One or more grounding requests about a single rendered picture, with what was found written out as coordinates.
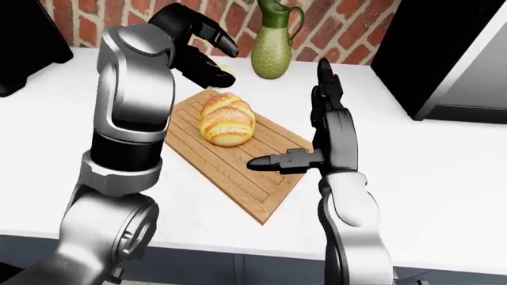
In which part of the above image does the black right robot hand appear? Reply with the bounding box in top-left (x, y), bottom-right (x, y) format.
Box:
top-left (246, 57), bottom-right (360, 176)

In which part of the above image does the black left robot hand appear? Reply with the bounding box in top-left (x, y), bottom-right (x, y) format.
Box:
top-left (148, 3), bottom-right (241, 89)

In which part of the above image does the pale yellow cheese wedge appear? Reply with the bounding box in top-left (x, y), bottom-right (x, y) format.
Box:
top-left (206, 64), bottom-right (236, 90)

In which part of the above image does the golden bread loaf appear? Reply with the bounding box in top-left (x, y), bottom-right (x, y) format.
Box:
top-left (198, 92), bottom-right (257, 147)

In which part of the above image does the green ceramic pitcher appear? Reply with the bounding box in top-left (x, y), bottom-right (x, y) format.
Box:
top-left (250, 0), bottom-right (306, 81)

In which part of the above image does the wooden cutting board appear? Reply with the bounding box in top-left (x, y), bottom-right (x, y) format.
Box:
top-left (163, 90), bottom-right (315, 226)

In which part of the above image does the black appliance with steel side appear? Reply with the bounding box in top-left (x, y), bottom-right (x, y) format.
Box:
top-left (370, 0), bottom-right (507, 121)

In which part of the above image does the black box appliance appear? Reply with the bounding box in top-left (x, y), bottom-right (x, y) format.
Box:
top-left (0, 0), bottom-right (75, 98)

